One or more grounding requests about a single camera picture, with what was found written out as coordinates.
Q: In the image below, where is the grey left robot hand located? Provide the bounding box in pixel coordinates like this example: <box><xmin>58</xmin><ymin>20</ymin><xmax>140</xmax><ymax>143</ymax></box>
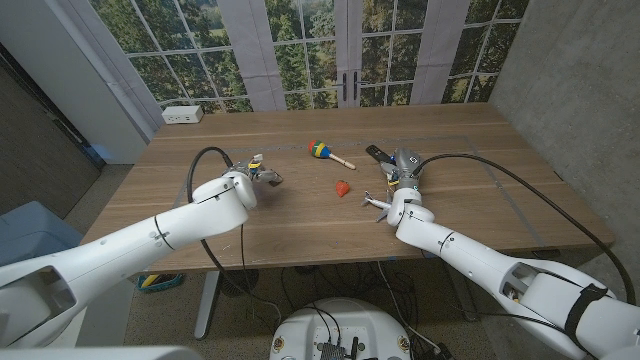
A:
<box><xmin>222</xmin><ymin>154</ymin><xmax>285</xmax><ymax>189</ymax></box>

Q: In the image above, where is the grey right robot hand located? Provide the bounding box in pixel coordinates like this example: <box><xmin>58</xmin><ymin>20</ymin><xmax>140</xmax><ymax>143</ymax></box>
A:
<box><xmin>382</xmin><ymin>147</ymin><xmax>426</xmax><ymax>194</ymax></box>

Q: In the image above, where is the black tv remote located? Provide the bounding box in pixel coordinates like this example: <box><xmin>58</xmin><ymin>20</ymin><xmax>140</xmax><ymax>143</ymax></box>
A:
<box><xmin>365</xmin><ymin>144</ymin><xmax>396</xmax><ymax>165</ymax></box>

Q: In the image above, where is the white toy airplane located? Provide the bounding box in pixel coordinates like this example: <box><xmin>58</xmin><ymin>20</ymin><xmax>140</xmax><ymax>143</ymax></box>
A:
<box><xmin>360</xmin><ymin>190</ymin><xmax>396</xmax><ymax>223</ymax></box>

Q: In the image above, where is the colourful toy maraca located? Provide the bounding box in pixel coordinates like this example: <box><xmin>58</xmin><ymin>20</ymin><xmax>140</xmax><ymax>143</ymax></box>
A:
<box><xmin>307</xmin><ymin>139</ymin><xmax>357</xmax><ymax>171</ymax></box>

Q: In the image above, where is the white power strip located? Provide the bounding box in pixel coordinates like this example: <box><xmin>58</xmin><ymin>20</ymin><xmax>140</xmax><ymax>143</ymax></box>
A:
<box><xmin>161</xmin><ymin>104</ymin><xmax>205</xmax><ymax>125</ymax></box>

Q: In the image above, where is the black round floor fan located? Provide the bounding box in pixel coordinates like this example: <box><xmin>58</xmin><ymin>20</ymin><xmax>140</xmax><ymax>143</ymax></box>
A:
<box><xmin>219</xmin><ymin>268</ymin><xmax>260</xmax><ymax>298</ymax></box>

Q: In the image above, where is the printed window backdrop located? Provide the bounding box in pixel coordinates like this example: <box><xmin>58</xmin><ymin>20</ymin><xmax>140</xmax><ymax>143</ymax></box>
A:
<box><xmin>47</xmin><ymin>0</ymin><xmax>531</xmax><ymax>144</ymax></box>

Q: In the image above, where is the grey table leg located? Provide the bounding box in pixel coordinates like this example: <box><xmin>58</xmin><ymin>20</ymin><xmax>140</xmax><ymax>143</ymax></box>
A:
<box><xmin>444</xmin><ymin>267</ymin><xmax>481</xmax><ymax>322</ymax></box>

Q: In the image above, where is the white table leg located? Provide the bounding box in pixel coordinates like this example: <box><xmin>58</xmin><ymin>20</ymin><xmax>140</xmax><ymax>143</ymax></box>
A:
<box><xmin>193</xmin><ymin>270</ymin><xmax>221</xmax><ymax>341</ymax></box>

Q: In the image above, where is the teal basket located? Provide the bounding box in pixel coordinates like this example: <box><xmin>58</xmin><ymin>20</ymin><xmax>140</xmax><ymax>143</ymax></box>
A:
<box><xmin>137</xmin><ymin>272</ymin><xmax>184</xmax><ymax>294</ymax></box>

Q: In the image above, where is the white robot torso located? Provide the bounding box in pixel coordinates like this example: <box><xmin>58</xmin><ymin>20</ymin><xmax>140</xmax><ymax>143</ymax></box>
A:
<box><xmin>268</xmin><ymin>297</ymin><xmax>414</xmax><ymax>360</ymax></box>

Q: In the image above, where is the blue grey chair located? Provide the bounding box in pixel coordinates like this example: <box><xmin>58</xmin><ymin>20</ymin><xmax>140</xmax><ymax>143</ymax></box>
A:
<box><xmin>0</xmin><ymin>200</ymin><xmax>84</xmax><ymax>269</ymax></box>

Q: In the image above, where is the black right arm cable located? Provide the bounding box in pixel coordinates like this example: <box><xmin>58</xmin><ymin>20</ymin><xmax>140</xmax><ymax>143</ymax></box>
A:
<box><xmin>412</xmin><ymin>153</ymin><xmax>637</xmax><ymax>306</ymax></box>

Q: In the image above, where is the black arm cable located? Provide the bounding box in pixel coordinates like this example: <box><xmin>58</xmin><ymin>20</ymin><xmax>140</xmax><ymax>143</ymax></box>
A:
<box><xmin>412</xmin><ymin>153</ymin><xmax>637</xmax><ymax>306</ymax></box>
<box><xmin>186</xmin><ymin>146</ymin><xmax>284</xmax><ymax>326</ymax></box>

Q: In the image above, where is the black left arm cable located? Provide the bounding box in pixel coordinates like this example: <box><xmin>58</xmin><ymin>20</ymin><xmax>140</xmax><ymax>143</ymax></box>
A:
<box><xmin>186</xmin><ymin>146</ymin><xmax>284</xmax><ymax>326</ymax></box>

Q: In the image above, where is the white floor cable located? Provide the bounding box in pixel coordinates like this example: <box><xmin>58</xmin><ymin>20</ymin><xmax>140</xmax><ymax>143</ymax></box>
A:
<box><xmin>375</xmin><ymin>261</ymin><xmax>444</xmax><ymax>356</ymax></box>

